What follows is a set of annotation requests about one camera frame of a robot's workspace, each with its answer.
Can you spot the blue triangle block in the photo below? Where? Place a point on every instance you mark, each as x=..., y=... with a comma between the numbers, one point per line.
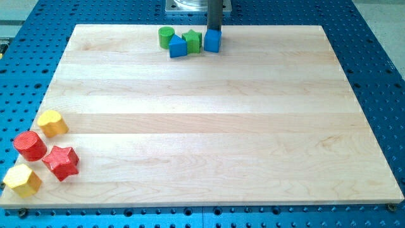
x=177, y=47

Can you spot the wooden board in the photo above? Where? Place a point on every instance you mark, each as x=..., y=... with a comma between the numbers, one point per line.
x=270, y=119

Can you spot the green star block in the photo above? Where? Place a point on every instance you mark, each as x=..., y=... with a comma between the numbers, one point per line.
x=193, y=40

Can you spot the blue cube block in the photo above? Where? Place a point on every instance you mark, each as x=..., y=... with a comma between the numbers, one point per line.
x=212, y=41

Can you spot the green cylinder block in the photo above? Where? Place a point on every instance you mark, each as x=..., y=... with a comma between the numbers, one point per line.
x=165, y=34

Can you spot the dark cylindrical robot tool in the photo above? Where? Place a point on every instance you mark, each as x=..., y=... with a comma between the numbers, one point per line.
x=214, y=14

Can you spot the red star block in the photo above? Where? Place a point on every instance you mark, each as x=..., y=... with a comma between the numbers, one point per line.
x=62, y=162

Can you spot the yellow heart block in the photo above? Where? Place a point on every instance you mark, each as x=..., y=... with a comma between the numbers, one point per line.
x=52, y=123

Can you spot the red cylinder block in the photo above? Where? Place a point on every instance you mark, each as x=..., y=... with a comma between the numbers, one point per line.
x=30, y=146

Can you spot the yellow hexagon block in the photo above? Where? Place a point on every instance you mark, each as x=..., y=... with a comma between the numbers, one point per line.
x=22, y=180

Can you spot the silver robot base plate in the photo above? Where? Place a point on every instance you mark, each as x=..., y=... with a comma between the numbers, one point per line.
x=186, y=6

